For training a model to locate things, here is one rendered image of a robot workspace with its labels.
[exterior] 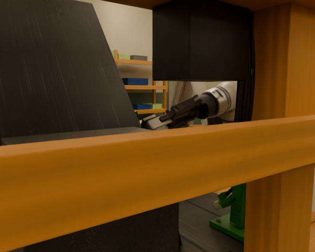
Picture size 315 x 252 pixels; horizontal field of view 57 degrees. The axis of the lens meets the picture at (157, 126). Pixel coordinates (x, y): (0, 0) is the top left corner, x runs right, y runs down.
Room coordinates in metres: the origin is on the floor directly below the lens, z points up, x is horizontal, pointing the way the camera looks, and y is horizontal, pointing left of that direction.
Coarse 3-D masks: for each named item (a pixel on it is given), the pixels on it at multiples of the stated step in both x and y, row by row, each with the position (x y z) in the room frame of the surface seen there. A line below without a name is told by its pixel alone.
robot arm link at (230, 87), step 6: (222, 84) 0.96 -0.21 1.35; (228, 84) 0.95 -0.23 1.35; (234, 84) 0.95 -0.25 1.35; (228, 90) 0.93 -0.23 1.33; (234, 90) 0.94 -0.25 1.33; (234, 96) 0.93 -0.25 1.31; (234, 102) 0.94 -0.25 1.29; (234, 108) 0.95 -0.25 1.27; (222, 114) 0.98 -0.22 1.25; (228, 114) 0.97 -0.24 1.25; (228, 120) 0.99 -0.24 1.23
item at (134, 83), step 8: (120, 56) 6.69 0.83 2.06; (128, 56) 6.82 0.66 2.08; (136, 56) 7.01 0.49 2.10; (144, 56) 7.16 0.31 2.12; (128, 80) 6.84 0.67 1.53; (136, 80) 6.99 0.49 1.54; (144, 80) 7.15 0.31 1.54; (152, 80) 7.86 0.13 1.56; (128, 88) 6.73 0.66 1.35; (136, 88) 6.88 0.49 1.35; (144, 88) 7.03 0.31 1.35; (152, 88) 7.19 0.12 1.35; (160, 88) 7.36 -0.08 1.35; (152, 96) 7.86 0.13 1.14; (136, 104) 7.46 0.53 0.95; (144, 104) 7.12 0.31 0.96; (152, 104) 7.30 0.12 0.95; (160, 104) 7.48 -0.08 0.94; (144, 112) 7.03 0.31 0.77; (152, 112) 7.19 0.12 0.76
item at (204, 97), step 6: (204, 96) 0.90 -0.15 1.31; (204, 102) 0.88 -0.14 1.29; (210, 102) 0.89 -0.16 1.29; (192, 108) 0.86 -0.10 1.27; (198, 108) 0.88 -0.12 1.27; (204, 108) 0.89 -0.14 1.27; (210, 108) 0.88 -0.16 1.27; (198, 114) 0.91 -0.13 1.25; (204, 114) 0.89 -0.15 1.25; (210, 114) 0.90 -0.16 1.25
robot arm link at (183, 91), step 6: (180, 84) 1.54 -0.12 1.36; (186, 84) 1.53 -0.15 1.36; (174, 90) 1.58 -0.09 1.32; (180, 90) 1.55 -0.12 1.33; (186, 90) 1.55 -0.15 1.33; (192, 90) 1.58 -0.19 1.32; (174, 96) 1.58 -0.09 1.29; (180, 96) 1.56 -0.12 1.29; (186, 96) 1.56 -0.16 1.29; (174, 102) 1.58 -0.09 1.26
